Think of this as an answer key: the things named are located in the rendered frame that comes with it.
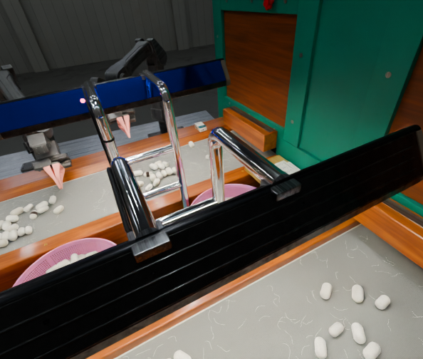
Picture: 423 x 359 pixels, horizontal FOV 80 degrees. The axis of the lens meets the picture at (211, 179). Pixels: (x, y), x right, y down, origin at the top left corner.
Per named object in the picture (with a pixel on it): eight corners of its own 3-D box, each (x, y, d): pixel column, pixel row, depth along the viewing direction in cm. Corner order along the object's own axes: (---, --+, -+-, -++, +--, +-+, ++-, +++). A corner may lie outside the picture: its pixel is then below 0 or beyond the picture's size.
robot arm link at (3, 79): (48, 114, 83) (3, 55, 89) (17, 124, 78) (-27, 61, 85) (55, 137, 93) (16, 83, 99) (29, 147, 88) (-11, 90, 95)
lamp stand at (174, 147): (125, 209, 90) (75, 81, 63) (177, 190, 97) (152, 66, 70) (138, 247, 77) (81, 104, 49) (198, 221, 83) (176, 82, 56)
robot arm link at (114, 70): (116, 75, 93) (159, 32, 107) (99, 73, 97) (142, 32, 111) (132, 102, 103) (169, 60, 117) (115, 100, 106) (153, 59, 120)
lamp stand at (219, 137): (159, 308, 61) (93, 150, 34) (230, 272, 68) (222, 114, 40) (189, 398, 47) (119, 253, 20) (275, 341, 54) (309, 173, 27)
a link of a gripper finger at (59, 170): (65, 184, 79) (56, 157, 80) (40, 191, 77) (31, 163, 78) (71, 188, 85) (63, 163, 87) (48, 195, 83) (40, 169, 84)
